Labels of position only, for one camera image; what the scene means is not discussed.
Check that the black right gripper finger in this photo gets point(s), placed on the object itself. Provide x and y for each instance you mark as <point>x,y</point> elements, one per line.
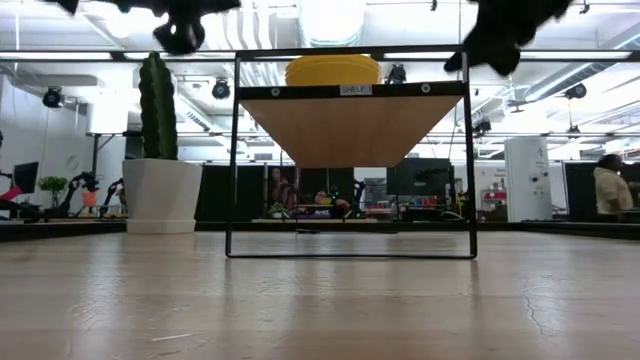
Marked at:
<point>502,62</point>
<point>462,55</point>

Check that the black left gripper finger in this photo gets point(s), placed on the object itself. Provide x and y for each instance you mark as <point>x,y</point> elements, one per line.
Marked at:
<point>190,37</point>
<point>164,37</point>

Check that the yellow mini bowl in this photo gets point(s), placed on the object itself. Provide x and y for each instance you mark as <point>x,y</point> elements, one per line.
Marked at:
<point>332,75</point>

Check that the background black robot arm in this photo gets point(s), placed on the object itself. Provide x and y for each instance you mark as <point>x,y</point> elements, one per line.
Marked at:
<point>112,195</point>
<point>80,190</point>

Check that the black ceiling spot lamp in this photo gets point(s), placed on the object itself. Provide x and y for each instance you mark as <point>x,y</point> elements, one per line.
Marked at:
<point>53,97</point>
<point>576,91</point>
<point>396,75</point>
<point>220,90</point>

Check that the green cactus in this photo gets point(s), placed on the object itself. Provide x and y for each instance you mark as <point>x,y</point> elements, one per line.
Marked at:
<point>159,105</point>

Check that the white cabinet column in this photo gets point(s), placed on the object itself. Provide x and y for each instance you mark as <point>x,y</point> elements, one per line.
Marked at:
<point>527,180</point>

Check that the large dark screen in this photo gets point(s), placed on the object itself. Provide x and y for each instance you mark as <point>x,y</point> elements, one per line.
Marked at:
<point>420,177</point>

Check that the white hexagonal plant pot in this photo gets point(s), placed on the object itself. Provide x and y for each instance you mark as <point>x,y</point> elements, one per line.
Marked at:
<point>162,195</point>

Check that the person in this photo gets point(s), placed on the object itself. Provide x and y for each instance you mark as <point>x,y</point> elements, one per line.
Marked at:
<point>612,190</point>

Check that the small green potted plant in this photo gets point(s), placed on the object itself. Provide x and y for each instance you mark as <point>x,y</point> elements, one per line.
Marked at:
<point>277,210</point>
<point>52,185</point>

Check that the small black monitor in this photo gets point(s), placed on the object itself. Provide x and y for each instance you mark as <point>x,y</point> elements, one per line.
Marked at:
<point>26,177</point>

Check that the white ventilation duct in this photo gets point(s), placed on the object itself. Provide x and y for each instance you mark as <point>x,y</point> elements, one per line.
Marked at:
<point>331,22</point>

